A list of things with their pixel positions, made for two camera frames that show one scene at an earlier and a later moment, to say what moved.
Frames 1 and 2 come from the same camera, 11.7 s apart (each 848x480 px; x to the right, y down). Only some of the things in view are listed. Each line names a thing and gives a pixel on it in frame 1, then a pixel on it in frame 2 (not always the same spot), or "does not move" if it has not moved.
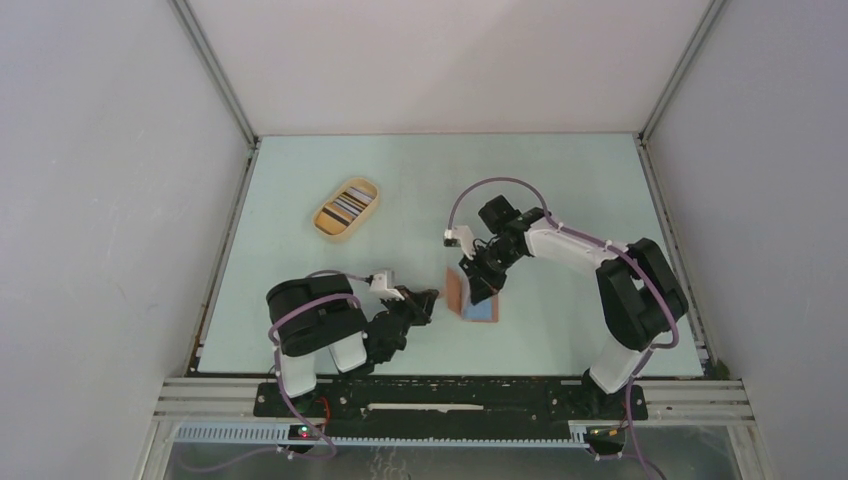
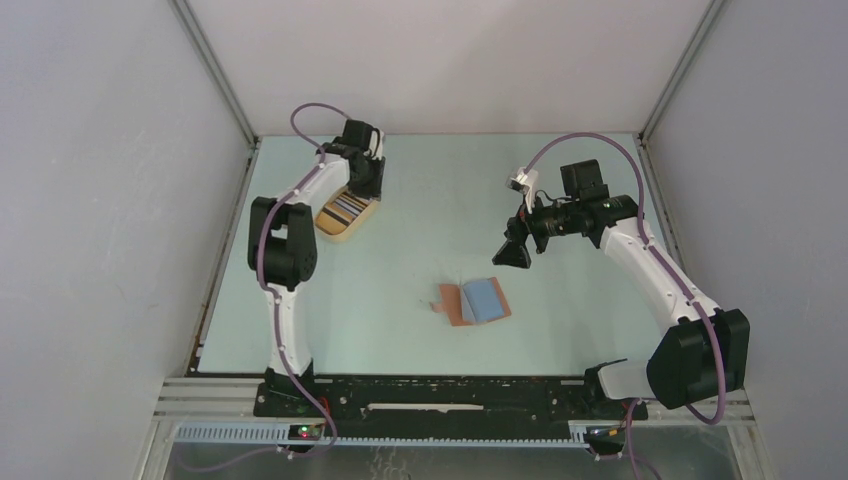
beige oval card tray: x=340 y=216 does not move
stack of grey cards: x=349 y=205 does not move
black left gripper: x=424 y=299 → x=374 y=189
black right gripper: x=483 y=285 → x=514 y=251
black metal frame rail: x=452 y=408 does not move
